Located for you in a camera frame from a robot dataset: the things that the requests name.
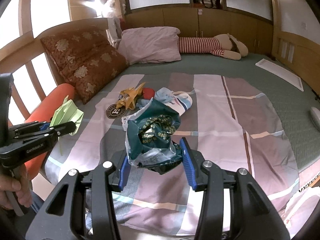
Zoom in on orange carrot plush pillow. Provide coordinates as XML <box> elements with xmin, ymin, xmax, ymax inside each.
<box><xmin>25</xmin><ymin>83</ymin><xmax>75</xmax><ymax>180</ymax></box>

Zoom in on yellow chip bag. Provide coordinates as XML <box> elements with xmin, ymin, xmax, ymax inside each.
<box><xmin>116</xmin><ymin>83</ymin><xmax>145</xmax><ymax>110</ymax></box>

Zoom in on light blue cloth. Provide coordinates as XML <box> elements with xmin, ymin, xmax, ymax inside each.
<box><xmin>136</xmin><ymin>87</ymin><xmax>173</xmax><ymax>108</ymax></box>

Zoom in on brown floral cushion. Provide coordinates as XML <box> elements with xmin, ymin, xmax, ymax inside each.
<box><xmin>41</xmin><ymin>27</ymin><xmax>129</xmax><ymax>104</ymax></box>

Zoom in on person left hand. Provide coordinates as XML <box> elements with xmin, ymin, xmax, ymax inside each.
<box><xmin>0</xmin><ymin>164</ymin><xmax>32</xmax><ymax>210</ymax></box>

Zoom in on white flat board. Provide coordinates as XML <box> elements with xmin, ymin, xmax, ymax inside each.
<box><xmin>255</xmin><ymin>59</ymin><xmax>304</xmax><ymax>92</ymax></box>

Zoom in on wooden bed headboard rail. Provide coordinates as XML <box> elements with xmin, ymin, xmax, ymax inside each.
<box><xmin>0</xmin><ymin>17</ymin><xmax>111</xmax><ymax>120</ymax></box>

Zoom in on red cigarette box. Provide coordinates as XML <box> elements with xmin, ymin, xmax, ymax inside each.
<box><xmin>142</xmin><ymin>88</ymin><xmax>155</xmax><ymax>100</ymax></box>

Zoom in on dark green wrapper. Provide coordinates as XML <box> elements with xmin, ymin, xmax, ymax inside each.
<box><xmin>124</xmin><ymin>99</ymin><xmax>182</xmax><ymax>175</ymax></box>

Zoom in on green bed mattress sheet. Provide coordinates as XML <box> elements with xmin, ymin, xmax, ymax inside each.
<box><xmin>94</xmin><ymin>52</ymin><xmax>320</xmax><ymax>173</ymax></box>

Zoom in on white laundry basket trash bin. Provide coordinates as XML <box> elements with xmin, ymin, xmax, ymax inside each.
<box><xmin>279</xmin><ymin>186</ymin><xmax>320</xmax><ymax>239</ymax></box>

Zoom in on white small device pillow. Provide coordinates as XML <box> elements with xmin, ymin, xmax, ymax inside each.
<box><xmin>310</xmin><ymin>107</ymin><xmax>320</xmax><ymax>130</ymax></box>

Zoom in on striped plush dog toy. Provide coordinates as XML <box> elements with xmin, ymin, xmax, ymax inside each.
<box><xmin>178</xmin><ymin>34</ymin><xmax>249</xmax><ymax>60</ymax></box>

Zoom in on plaid pink grey blanket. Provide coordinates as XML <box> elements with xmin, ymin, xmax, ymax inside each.
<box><xmin>44</xmin><ymin>73</ymin><xmax>299</xmax><ymax>236</ymax></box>

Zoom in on pink pillow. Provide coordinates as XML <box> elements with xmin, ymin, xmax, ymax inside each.
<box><xmin>117</xmin><ymin>27</ymin><xmax>181</xmax><ymax>64</ymax></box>

